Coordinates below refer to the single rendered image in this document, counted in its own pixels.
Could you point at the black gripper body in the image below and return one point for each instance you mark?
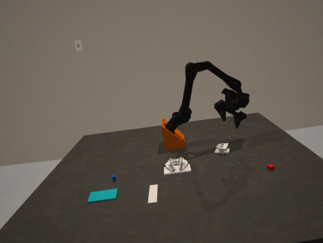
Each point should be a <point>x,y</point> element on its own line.
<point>231,109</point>

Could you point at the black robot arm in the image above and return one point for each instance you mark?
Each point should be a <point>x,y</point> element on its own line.
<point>241,99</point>

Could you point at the teal flat plate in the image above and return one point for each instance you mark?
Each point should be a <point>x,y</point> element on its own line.
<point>103,195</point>

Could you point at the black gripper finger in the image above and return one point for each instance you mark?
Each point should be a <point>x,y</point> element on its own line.
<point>222,111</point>
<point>238,120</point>

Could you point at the small red block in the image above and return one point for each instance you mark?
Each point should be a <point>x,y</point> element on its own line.
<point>270,167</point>

